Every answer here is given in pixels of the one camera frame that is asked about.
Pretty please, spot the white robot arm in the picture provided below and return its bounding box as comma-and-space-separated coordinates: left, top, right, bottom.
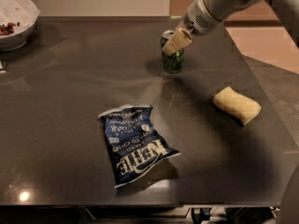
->
162, 0, 299, 56

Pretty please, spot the white napkin in bowl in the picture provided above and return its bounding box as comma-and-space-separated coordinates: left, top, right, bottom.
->
0, 0, 39, 26

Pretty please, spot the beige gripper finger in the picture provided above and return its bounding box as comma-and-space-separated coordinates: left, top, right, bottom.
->
162, 28, 192, 56

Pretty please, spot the white bowl with fruit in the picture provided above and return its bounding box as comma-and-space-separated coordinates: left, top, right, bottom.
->
0, 0, 41, 52

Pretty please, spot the green soda can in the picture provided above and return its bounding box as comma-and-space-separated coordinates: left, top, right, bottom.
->
161, 30, 184, 74

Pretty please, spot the blue Kettle chips bag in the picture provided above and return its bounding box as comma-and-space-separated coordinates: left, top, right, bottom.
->
98, 105, 180, 189

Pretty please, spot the yellow sponge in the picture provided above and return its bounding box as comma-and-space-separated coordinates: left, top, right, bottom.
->
213, 87, 262, 126

